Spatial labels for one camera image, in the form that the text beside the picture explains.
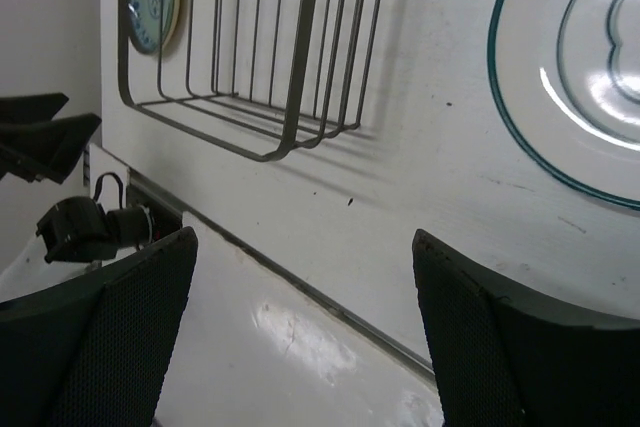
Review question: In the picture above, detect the white plate with dark rim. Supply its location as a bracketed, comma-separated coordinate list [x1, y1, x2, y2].
[487, 0, 639, 209]

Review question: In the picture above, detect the wire dish rack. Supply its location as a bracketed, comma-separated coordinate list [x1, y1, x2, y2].
[117, 0, 381, 163]

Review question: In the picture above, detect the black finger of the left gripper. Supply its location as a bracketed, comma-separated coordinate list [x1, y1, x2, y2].
[1, 113, 101, 184]
[0, 93, 69, 122]

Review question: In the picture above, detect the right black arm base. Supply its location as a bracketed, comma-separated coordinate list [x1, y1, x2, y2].
[36, 172, 182, 264]

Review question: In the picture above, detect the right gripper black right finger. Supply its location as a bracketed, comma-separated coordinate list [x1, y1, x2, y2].
[412, 229, 639, 426]

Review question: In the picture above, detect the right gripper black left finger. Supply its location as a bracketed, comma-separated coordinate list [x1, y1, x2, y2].
[1, 227, 198, 426]

